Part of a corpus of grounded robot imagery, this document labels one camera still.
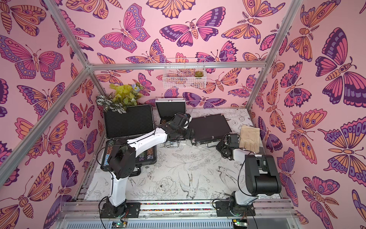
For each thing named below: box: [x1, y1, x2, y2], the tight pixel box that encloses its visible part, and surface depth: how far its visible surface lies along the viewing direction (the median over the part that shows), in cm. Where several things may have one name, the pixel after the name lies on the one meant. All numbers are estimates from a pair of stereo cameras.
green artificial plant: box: [109, 82, 144, 109], surface depth 105 cm
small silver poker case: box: [155, 98, 186, 125], surface depth 102 cm
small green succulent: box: [193, 70, 204, 78], surface depth 94 cm
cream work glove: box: [239, 124, 261, 154], surface depth 104 cm
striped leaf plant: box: [95, 92, 127, 115], surface depth 96 cm
